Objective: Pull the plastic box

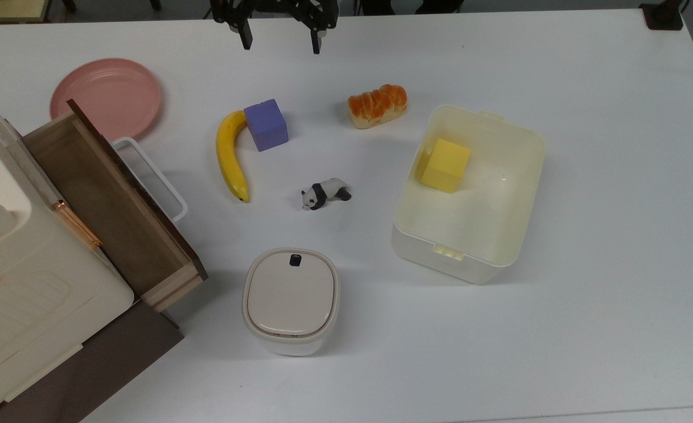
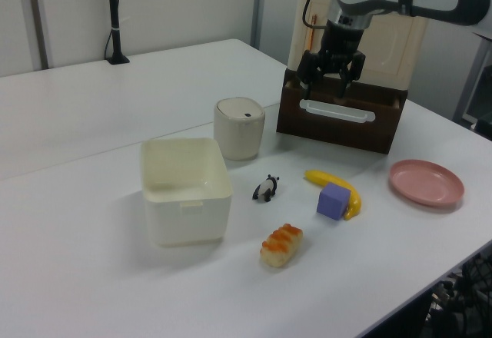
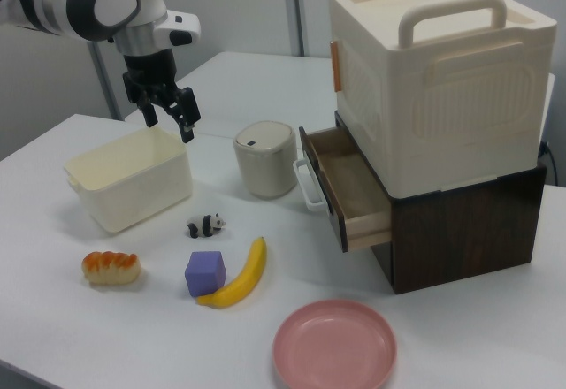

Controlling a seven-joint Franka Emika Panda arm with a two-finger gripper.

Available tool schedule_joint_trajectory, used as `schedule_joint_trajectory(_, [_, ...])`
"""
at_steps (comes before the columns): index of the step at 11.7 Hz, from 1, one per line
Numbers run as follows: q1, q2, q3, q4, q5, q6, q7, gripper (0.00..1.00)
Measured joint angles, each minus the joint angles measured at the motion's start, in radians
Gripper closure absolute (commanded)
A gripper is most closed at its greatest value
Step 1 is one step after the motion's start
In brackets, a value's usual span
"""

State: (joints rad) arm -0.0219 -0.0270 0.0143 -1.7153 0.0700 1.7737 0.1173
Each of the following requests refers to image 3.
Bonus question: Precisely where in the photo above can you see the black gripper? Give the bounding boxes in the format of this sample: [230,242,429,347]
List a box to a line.
[121,50,203,144]

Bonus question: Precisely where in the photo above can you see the cream plastic box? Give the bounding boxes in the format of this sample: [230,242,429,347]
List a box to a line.
[63,125,195,234]

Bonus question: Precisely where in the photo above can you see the large cream storage box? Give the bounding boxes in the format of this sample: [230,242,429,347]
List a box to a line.
[327,0,558,198]

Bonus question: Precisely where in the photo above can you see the beige small trash can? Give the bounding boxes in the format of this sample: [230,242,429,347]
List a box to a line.
[233,119,298,200]

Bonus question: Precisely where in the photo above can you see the panda toy figure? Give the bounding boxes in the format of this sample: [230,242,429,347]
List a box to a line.
[186,212,228,239]

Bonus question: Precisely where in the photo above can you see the toy bread roll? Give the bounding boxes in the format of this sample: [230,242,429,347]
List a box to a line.
[80,250,142,286]

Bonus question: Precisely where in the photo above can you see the purple foam cube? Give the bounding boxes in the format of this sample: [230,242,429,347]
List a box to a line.
[184,250,228,298]

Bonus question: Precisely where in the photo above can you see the yellow toy banana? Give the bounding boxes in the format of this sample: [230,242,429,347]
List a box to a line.
[195,236,269,308]

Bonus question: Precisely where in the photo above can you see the pink plastic plate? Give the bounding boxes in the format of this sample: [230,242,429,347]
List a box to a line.
[272,299,398,389]

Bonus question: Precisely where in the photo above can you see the dark wooden drawer cabinet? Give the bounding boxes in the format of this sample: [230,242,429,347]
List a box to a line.
[333,110,547,295]

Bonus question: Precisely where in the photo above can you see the wooden drawer with white handle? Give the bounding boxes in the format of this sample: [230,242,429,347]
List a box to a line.
[292,125,393,254]

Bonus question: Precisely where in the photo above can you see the black power cable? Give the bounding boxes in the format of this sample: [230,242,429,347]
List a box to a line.
[538,140,558,183]

